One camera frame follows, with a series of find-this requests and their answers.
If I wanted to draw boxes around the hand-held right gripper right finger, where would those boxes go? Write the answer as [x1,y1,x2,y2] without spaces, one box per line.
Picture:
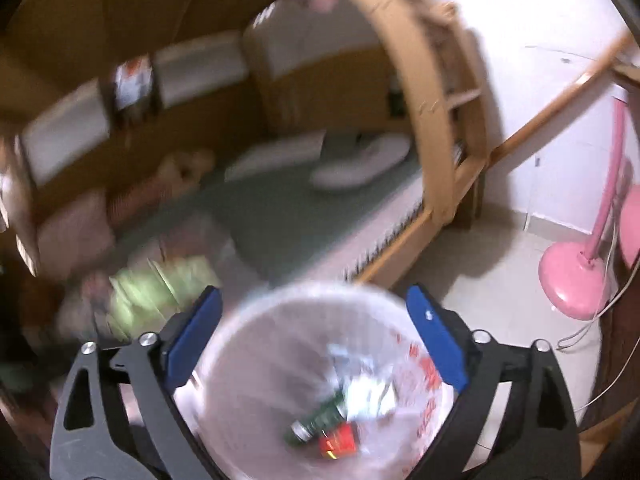
[405,284,583,480]

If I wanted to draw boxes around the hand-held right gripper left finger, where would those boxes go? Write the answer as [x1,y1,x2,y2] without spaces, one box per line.
[49,285,223,480]

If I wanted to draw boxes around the white lined trash bin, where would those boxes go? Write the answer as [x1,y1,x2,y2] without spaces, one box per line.
[187,280,468,480]

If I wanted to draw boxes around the silver foil wrapper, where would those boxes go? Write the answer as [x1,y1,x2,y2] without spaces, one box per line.
[327,345,398,421]

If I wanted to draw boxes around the green glass bottle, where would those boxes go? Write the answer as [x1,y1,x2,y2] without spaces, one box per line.
[285,392,351,448]

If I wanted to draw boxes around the red snack packet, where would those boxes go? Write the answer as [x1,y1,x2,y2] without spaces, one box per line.
[317,422,358,461]

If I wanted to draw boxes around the green snack packet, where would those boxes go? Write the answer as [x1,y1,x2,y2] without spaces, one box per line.
[107,255,221,331]

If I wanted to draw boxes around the clear plastic bag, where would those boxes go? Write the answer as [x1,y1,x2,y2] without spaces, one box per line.
[160,215,261,286]

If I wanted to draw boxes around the pink standing fan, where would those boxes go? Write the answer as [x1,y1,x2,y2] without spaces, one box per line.
[540,100,640,321]

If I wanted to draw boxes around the pink cushion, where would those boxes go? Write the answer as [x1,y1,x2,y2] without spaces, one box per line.
[37,195,116,276]

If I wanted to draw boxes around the green bed mat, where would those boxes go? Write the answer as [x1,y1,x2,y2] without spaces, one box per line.
[200,132,426,276]

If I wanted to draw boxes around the tan plush toy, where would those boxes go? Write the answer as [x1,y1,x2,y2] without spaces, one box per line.
[155,150,216,191]

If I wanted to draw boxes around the white folded sheet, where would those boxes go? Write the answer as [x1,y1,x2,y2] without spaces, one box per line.
[225,132,326,181]

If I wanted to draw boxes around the printed picture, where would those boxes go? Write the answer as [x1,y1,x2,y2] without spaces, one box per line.
[112,55,161,121]

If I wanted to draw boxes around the wooden bed frame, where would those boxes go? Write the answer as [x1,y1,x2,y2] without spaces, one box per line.
[0,0,488,286]

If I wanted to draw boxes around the white power cable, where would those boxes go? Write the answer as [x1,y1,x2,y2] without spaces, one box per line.
[556,220,633,411]

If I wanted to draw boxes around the wooden rail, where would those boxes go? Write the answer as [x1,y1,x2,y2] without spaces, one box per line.
[487,35,636,161]

